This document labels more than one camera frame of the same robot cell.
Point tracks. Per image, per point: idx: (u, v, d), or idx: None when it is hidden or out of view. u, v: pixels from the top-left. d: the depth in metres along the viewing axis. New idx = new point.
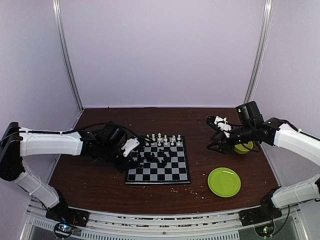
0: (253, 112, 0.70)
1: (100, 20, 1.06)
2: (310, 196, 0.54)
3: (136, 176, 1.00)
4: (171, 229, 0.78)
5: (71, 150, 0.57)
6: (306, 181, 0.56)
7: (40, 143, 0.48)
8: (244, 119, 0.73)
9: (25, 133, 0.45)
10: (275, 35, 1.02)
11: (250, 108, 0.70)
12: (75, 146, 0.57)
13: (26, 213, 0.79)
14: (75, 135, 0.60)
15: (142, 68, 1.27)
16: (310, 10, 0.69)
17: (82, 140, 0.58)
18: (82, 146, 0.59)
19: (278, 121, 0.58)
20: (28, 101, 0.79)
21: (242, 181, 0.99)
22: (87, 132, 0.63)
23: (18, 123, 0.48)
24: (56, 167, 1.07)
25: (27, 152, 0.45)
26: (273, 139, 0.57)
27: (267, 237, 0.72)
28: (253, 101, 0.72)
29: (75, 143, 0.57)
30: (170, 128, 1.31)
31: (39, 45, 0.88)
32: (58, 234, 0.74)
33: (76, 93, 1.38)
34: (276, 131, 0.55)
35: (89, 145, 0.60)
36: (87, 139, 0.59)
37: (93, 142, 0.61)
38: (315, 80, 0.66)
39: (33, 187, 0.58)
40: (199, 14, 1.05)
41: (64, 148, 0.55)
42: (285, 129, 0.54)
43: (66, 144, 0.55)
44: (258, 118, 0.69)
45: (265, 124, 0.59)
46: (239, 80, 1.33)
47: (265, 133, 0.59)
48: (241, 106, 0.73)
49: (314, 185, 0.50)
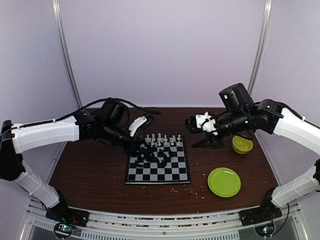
0: (243, 96, 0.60)
1: (100, 20, 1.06)
2: (311, 190, 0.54)
3: (136, 176, 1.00)
4: (171, 229, 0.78)
5: (68, 136, 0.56)
6: (303, 176, 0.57)
7: (35, 136, 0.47)
8: (231, 106, 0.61)
9: (17, 128, 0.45)
10: (275, 35, 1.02)
11: (238, 93, 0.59)
12: (71, 131, 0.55)
13: (26, 213, 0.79)
14: (70, 120, 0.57)
15: (142, 68, 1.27)
16: (310, 10, 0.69)
17: (77, 124, 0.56)
18: (79, 130, 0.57)
19: (277, 105, 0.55)
20: (28, 101, 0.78)
21: (242, 181, 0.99)
22: (84, 114, 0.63)
23: (11, 121, 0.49)
24: (56, 167, 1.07)
25: (24, 148, 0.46)
26: (273, 127, 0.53)
27: (267, 237, 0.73)
28: (240, 84, 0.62)
29: (71, 128, 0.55)
30: (170, 128, 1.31)
31: (39, 45, 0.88)
32: (58, 234, 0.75)
33: (76, 93, 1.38)
34: (279, 118, 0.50)
35: (87, 128, 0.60)
36: (84, 122, 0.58)
37: (92, 124, 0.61)
38: (315, 80, 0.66)
39: (34, 187, 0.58)
40: (199, 14, 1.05)
41: (60, 134, 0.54)
42: (289, 117, 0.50)
43: (62, 130, 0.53)
44: (249, 103, 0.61)
45: (266, 109, 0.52)
46: (239, 80, 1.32)
47: (265, 119, 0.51)
48: (228, 91, 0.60)
49: (313, 179, 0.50)
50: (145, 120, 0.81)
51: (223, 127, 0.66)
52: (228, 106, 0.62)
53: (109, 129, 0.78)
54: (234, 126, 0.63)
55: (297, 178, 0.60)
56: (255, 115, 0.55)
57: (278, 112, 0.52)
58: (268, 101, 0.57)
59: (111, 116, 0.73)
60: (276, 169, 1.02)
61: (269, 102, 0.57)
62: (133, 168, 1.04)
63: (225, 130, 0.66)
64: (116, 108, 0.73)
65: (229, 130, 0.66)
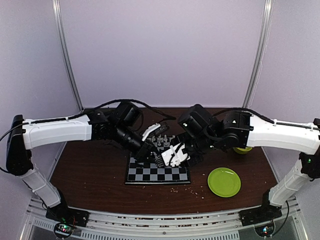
0: (203, 118, 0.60)
1: (100, 20, 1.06)
2: (301, 183, 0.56)
3: (136, 176, 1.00)
4: (171, 229, 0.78)
5: (80, 135, 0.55)
6: (292, 172, 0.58)
7: (46, 132, 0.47)
8: (195, 130, 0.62)
9: (28, 124, 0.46)
10: (275, 35, 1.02)
11: (198, 116, 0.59)
12: (84, 131, 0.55)
13: (26, 213, 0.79)
14: (84, 119, 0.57)
15: (142, 68, 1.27)
16: (310, 10, 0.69)
17: (91, 124, 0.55)
18: (92, 131, 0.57)
19: (243, 118, 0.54)
20: (27, 101, 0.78)
21: (242, 181, 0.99)
22: (97, 114, 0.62)
23: (22, 117, 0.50)
24: (56, 167, 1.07)
25: (34, 144, 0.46)
26: (246, 141, 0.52)
27: (267, 237, 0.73)
28: (198, 106, 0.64)
29: (84, 127, 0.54)
30: (170, 128, 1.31)
31: (39, 45, 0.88)
32: (58, 234, 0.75)
33: (76, 93, 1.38)
34: (249, 132, 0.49)
35: (99, 128, 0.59)
36: (97, 122, 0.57)
37: (105, 124, 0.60)
38: (315, 80, 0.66)
39: (38, 185, 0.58)
40: (199, 14, 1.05)
41: (72, 133, 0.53)
42: (259, 126, 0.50)
43: (75, 129, 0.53)
44: (212, 123, 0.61)
45: (233, 127, 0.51)
46: (239, 80, 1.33)
47: (235, 137, 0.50)
48: (187, 118, 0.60)
49: (301, 173, 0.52)
50: (157, 126, 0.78)
51: (191, 148, 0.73)
52: (191, 131, 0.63)
53: (122, 132, 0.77)
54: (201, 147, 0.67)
55: (287, 175, 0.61)
56: (222, 136, 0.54)
57: (246, 124, 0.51)
58: (234, 116, 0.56)
59: (125, 118, 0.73)
60: (276, 168, 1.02)
61: (235, 116, 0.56)
62: (133, 168, 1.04)
63: (198, 149, 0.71)
64: (131, 111, 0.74)
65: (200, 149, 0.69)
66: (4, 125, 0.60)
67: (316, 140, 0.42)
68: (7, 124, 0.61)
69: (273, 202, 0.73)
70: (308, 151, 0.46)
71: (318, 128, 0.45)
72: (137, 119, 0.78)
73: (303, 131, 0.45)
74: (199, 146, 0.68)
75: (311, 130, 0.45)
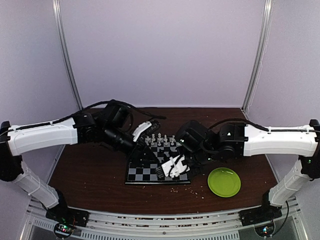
0: (199, 132, 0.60)
1: (100, 20, 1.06)
2: (301, 183, 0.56)
3: (136, 175, 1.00)
4: (171, 229, 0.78)
5: (66, 138, 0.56)
6: (292, 173, 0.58)
7: (31, 138, 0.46)
8: (193, 143, 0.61)
9: (13, 131, 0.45)
10: (274, 35, 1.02)
11: (193, 131, 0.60)
12: (70, 134, 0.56)
13: (26, 213, 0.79)
14: (69, 123, 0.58)
15: (142, 68, 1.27)
16: (310, 10, 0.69)
17: (75, 127, 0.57)
18: (77, 134, 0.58)
19: (237, 130, 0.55)
20: (27, 100, 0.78)
21: (242, 181, 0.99)
22: (84, 116, 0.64)
23: (8, 123, 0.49)
24: (56, 167, 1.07)
25: (20, 150, 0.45)
26: (243, 151, 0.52)
27: (267, 237, 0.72)
28: (193, 121, 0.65)
29: (69, 130, 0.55)
30: (170, 128, 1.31)
31: (39, 44, 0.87)
32: (58, 234, 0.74)
33: (76, 93, 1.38)
34: (244, 143, 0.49)
35: (85, 130, 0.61)
36: (81, 125, 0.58)
37: (91, 128, 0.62)
38: (315, 80, 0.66)
39: (32, 188, 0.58)
40: (199, 14, 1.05)
41: (57, 137, 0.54)
42: (254, 135, 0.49)
43: (61, 133, 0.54)
44: (208, 136, 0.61)
45: (227, 139, 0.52)
46: (239, 80, 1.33)
47: (231, 149, 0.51)
48: (182, 133, 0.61)
49: (301, 174, 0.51)
50: (149, 125, 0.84)
51: (190, 160, 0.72)
52: (188, 146, 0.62)
53: (112, 133, 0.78)
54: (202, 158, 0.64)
55: (287, 175, 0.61)
56: (218, 149, 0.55)
57: (241, 136, 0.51)
58: (229, 127, 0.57)
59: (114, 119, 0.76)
60: (276, 168, 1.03)
61: (230, 128, 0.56)
62: (133, 168, 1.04)
63: (198, 161, 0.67)
64: (119, 113, 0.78)
65: (199, 160, 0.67)
66: None
67: (313, 142, 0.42)
68: None
69: (273, 202, 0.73)
70: (306, 153, 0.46)
71: (314, 131, 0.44)
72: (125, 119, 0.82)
73: (299, 135, 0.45)
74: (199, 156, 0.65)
75: (307, 133, 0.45)
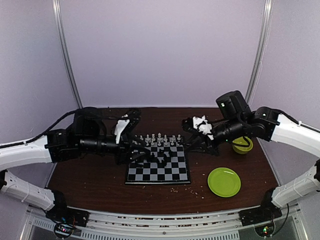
0: (242, 104, 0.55)
1: (100, 20, 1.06)
2: (311, 189, 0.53)
3: (136, 175, 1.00)
4: (171, 229, 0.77)
5: (42, 158, 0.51)
6: (303, 177, 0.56)
7: (1, 159, 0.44)
8: (229, 114, 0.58)
9: None
10: (274, 35, 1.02)
11: (236, 101, 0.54)
12: (44, 155, 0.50)
13: (26, 213, 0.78)
14: (42, 141, 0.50)
15: (141, 68, 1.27)
16: (310, 10, 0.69)
17: (47, 147, 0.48)
18: (51, 154, 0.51)
19: (273, 112, 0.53)
20: (27, 100, 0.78)
21: (242, 181, 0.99)
22: (58, 134, 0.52)
23: None
24: (56, 167, 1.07)
25: None
26: (270, 134, 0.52)
27: (267, 237, 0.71)
28: (239, 91, 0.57)
29: (42, 151, 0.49)
30: (170, 128, 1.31)
31: (39, 44, 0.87)
32: (58, 234, 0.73)
33: (76, 93, 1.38)
34: (275, 126, 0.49)
35: (58, 151, 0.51)
36: (54, 145, 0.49)
37: (65, 147, 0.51)
38: (315, 80, 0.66)
39: (21, 195, 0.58)
40: (199, 14, 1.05)
41: (32, 157, 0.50)
42: (285, 123, 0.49)
43: (34, 153, 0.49)
44: (246, 111, 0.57)
45: (261, 118, 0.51)
46: (239, 80, 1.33)
47: (262, 128, 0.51)
48: (224, 99, 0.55)
49: (313, 179, 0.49)
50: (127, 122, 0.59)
51: (219, 134, 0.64)
52: (225, 113, 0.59)
53: (91, 139, 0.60)
54: (231, 134, 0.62)
55: (298, 178, 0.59)
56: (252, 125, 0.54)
57: (275, 119, 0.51)
58: (264, 109, 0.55)
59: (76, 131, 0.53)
60: (276, 168, 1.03)
61: (265, 109, 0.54)
62: (133, 168, 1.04)
63: (222, 137, 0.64)
64: (79, 119, 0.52)
65: (226, 137, 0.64)
66: (4, 125, 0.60)
67: None
68: (7, 124, 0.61)
69: (274, 201, 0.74)
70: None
71: None
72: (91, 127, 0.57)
73: None
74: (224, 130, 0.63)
75: None
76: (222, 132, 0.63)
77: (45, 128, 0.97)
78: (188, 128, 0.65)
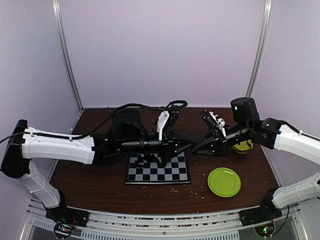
0: (251, 111, 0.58)
1: (100, 20, 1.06)
2: (313, 194, 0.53)
3: (136, 175, 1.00)
4: (171, 229, 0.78)
5: (81, 158, 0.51)
6: (307, 180, 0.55)
7: (45, 147, 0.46)
8: (237, 118, 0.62)
9: (29, 135, 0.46)
10: (275, 35, 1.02)
11: (248, 107, 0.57)
12: (85, 155, 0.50)
13: (26, 213, 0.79)
14: (88, 142, 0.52)
15: (142, 68, 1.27)
16: (310, 10, 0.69)
17: (93, 149, 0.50)
18: (94, 157, 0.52)
19: (277, 123, 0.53)
20: (27, 100, 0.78)
21: (242, 181, 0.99)
22: (104, 139, 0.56)
23: (26, 122, 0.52)
24: (56, 167, 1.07)
25: (31, 155, 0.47)
26: (273, 143, 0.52)
27: (267, 237, 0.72)
28: (252, 98, 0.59)
29: (85, 151, 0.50)
30: None
31: (39, 43, 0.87)
32: (58, 234, 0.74)
33: (76, 93, 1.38)
34: (277, 135, 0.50)
35: (102, 156, 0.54)
36: (100, 150, 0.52)
37: (108, 152, 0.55)
38: (315, 80, 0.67)
39: (35, 188, 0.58)
40: (199, 14, 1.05)
41: (73, 154, 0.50)
42: (286, 132, 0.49)
43: (75, 151, 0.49)
44: (256, 118, 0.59)
45: (265, 127, 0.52)
46: (239, 80, 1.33)
47: (265, 137, 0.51)
48: (239, 103, 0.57)
49: (317, 184, 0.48)
50: (168, 115, 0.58)
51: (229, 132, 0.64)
52: (235, 116, 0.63)
53: (132, 141, 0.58)
54: (241, 136, 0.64)
55: (302, 181, 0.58)
56: (257, 131, 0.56)
57: (276, 129, 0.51)
58: (271, 120, 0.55)
59: (116, 136, 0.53)
60: (276, 169, 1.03)
61: (271, 120, 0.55)
62: (133, 168, 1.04)
63: (233, 139, 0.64)
64: (117, 125, 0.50)
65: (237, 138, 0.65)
66: (4, 126, 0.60)
67: None
68: (7, 124, 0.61)
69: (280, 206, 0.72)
70: None
71: None
72: (132, 130, 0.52)
73: None
74: (235, 131, 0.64)
75: None
76: (234, 133, 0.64)
77: (45, 127, 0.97)
78: (207, 118, 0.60)
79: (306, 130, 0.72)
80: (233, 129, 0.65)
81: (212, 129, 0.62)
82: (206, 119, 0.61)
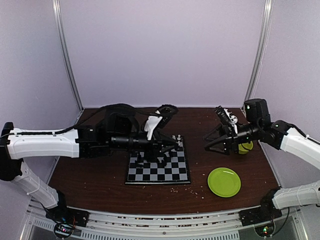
0: (263, 111, 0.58)
1: (100, 20, 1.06)
2: (313, 201, 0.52)
3: (136, 176, 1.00)
4: (171, 229, 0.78)
5: (69, 152, 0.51)
6: (309, 185, 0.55)
7: (30, 146, 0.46)
8: (250, 117, 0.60)
9: (14, 135, 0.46)
10: (275, 35, 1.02)
11: (260, 107, 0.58)
12: (71, 148, 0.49)
13: (26, 213, 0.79)
14: (71, 135, 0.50)
15: (142, 68, 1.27)
16: (310, 10, 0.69)
17: (77, 142, 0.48)
18: (79, 149, 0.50)
19: (286, 124, 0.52)
20: (28, 101, 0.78)
21: (242, 180, 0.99)
22: (89, 129, 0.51)
23: (12, 124, 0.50)
24: (56, 167, 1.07)
25: (20, 155, 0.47)
26: (279, 143, 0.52)
27: (267, 237, 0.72)
28: (264, 99, 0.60)
29: (70, 145, 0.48)
30: (170, 128, 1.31)
31: (39, 44, 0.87)
32: (58, 234, 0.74)
33: (76, 93, 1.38)
34: (284, 135, 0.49)
35: (88, 148, 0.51)
36: (84, 141, 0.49)
37: (95, 144, 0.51)
38: (315, 80, 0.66)
39: (31, 189, 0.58)
40: (199, 14, 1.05)
41: (59, 149, 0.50)
42: (294, 134, 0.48)
43: (61, 146, 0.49)
44: (267, 119, 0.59)
45: (274, 127, 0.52)
46: (239, 80, 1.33)
47: (272, 137, 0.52)
48: (251, 103, 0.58)
49: (317, 191, 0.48)
50: (160, 119, 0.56)
51: (240, 130, 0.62)
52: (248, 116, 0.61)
53: (123, 137, 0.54)
54: (252, 135, 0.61)
55: (304, 185, 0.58)
56: (266, 130, 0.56)
57: (284, 130, 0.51)
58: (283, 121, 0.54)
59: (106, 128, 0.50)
60: (276, 169, 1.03)
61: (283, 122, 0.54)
62: (133, 168, 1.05)
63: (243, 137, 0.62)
64: (111, 116, 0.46)
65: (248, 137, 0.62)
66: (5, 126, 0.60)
67: None
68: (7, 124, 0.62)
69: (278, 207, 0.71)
70: None
71: None
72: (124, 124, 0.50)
73: None
74: (246, 129, 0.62)
75: None
76: (245, 132, 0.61)
77: (45, 127, 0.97)
78: (221, 113, 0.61)
79: (307, 130, 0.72)
80: (245, 127, 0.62)
81: (224, 126, 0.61)
82: (220, 115, 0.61)
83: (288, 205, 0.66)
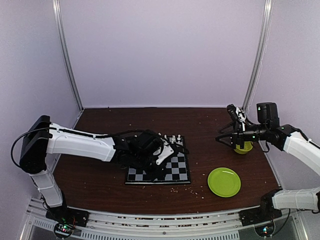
0: (271, 114, 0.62)
1: (100, 20, 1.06)
2: (310, 207, 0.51)
3: (136, 176, 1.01)
4: (171, 229, 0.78)
5: (102, 155, 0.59)
6: (309, 190, 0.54)
7: (71, 143, 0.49)
8: (260, 119, 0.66)
9: (56, 130, 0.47)
10: (275, 35, 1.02)
11: (270, 110, 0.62)
12: (106, 153, 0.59)
13: (26, 213, 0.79)
14: (109, 141, 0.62)
15: (141, 68, 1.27)
16: (310, 10, 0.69)
17: (114, 148, 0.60)
18: (113, 154, 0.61)
19: (292, 128, 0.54)
20: (28, 101, 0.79)
21: (242, 180, 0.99)
22: (121, 139, 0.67)
23: (47, 118, 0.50)
24: (56, 167, 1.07)
25: (54, 150, 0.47)
26: (283, 144, 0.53)
27: (267, 237, 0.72)
28: (276, 104, 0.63)
29: (108, 149, 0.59)
30: (170, 128, 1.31)
31: (39, 44, 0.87)
32: (58, 234, 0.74)
33: (76, 93, 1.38)
34: (287, 136, 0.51)
35: (121, 154, 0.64)
36: (120, 148, 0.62)
37: (126, 151, 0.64)
38: (315, 80, 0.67)
39: (45, 185, 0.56)
40: (199, 14, 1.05)
41: (95, 151, 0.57)
42: (298, 136, 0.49)
43: (99, 148, 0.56)
44: (275, 122, 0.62)
45: (279, 129, 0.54)
46: (239, 80, 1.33)
47: (276, 138, 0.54)
48: (261, 105, 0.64)
49: (314, 195, 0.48)
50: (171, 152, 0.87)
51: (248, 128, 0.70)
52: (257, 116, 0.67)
53: (145, 156, 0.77)
54: (259, 135, 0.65)
55: (304, 189, 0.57)
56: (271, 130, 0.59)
57: (288, 132, 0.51)
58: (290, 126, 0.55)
59: (141, 145, 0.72)
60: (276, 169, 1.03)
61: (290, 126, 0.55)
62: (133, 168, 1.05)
63: (249, 135, 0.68)
64: (150, 138, 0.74)
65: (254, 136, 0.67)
66: (4, 126, 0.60)
67: None
68: (7, 124, 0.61)
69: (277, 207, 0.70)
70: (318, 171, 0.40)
71: None
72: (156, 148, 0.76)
73: None
74: (254, 128, 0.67)
75: None
76: (252, 131, 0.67)
77: None
78: (231, 111, 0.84)
79: (306, 130, 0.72)
80: (254, 127, 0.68)
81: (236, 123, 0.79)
82: (230, 112, 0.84)
83: (287, 206, 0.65)
